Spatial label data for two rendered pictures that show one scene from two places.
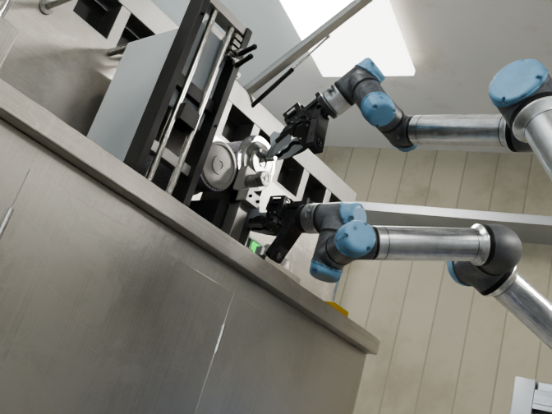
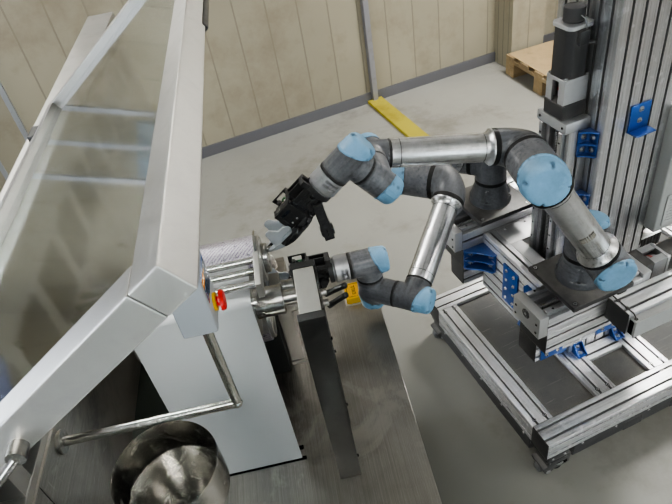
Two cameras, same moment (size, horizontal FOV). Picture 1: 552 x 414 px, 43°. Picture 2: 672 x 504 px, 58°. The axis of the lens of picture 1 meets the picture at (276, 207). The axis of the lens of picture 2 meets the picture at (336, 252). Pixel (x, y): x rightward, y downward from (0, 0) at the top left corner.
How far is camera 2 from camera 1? 2.03 m
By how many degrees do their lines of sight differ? 75
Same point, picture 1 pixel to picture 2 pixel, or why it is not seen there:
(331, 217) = (372, 274)
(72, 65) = (93, 408)
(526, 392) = (545, 323)
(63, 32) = (74, 415)
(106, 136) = (215, 417)
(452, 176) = not seen: outside the picture
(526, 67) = (558, 177)
